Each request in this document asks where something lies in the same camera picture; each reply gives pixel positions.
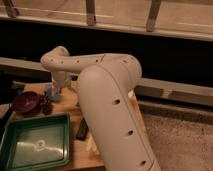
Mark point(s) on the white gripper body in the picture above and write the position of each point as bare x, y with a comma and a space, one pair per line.
60, 79

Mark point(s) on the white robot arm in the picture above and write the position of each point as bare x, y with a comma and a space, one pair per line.
103, 84

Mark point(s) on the green plastic tray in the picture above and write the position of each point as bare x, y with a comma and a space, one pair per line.
36, 144

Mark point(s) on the dark grape bunch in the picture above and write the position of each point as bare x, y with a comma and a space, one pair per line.
45, 104

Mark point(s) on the purple bowl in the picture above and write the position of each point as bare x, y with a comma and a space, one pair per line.
25, 102

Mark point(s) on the black rectangular block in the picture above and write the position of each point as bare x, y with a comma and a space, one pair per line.
82, 130

